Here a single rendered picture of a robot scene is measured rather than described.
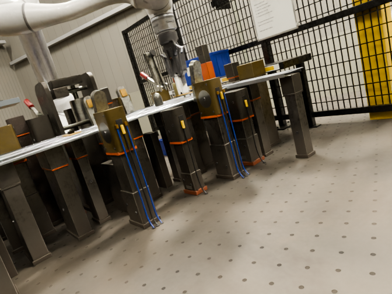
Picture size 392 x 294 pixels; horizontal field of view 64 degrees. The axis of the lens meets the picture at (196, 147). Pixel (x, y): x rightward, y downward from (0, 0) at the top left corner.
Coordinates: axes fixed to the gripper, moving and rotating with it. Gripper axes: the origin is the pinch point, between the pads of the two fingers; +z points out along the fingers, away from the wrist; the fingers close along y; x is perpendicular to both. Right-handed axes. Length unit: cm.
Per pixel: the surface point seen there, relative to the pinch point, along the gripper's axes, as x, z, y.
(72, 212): -56, 26, 6
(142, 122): 200, 49, -402
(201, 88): -8.4, 2.9, 20.7
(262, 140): 13.4, 28.4, 21.8
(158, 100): -13.4, 3.0, 1.4
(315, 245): -31, 35, 67
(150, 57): 0.1, -14.5, -15.8
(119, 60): 199, -67, -409
